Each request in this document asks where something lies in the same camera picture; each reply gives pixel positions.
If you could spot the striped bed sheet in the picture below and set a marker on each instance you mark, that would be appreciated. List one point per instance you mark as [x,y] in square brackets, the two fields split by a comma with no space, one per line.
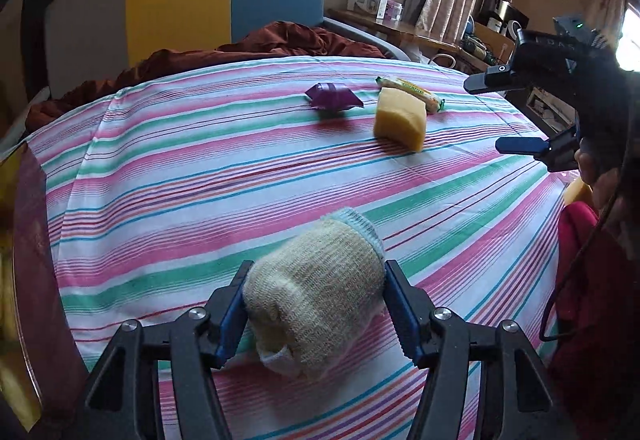
[200,170]

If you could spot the cream knitted sock roll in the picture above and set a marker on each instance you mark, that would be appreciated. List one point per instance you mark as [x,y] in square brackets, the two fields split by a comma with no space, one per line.
[315,290]

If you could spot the wooden desk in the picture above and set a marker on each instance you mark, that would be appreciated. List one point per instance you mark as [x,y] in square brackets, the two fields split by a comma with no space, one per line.
[400,28]

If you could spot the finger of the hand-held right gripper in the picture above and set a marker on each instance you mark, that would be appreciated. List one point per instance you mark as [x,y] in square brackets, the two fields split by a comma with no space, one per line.
[487,80]
[520,144]

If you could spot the yellow sponge block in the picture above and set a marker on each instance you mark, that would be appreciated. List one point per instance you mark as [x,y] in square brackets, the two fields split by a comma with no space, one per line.
[400,120]
[577,192]

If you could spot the small purple box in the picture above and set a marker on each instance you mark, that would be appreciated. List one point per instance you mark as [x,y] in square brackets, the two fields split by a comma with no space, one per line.
[394,10]

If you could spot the maroon blanket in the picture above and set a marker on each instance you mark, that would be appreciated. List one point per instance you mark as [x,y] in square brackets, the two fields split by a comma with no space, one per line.
[280,38]

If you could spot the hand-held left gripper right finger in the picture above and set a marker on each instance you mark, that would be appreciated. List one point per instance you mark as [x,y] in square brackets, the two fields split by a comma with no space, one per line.
[402,315]

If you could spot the person's right hand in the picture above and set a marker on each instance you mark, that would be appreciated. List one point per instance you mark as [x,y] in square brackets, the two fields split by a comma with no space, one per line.
[600,180]

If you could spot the red garment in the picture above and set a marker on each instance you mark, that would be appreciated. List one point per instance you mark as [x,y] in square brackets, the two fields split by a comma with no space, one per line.
[600,320]

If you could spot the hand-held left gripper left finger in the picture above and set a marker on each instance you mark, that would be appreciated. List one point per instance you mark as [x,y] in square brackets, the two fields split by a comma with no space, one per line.
[231,315]

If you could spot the silver black appliances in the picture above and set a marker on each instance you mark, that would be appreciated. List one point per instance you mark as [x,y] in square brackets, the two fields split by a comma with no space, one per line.
[502,15]

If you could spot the purple foil packet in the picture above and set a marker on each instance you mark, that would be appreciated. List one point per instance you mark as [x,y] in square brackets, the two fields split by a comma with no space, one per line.
[330,96]

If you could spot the wooden side table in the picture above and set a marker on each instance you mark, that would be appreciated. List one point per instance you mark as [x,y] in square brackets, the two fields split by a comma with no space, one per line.
[487,50]

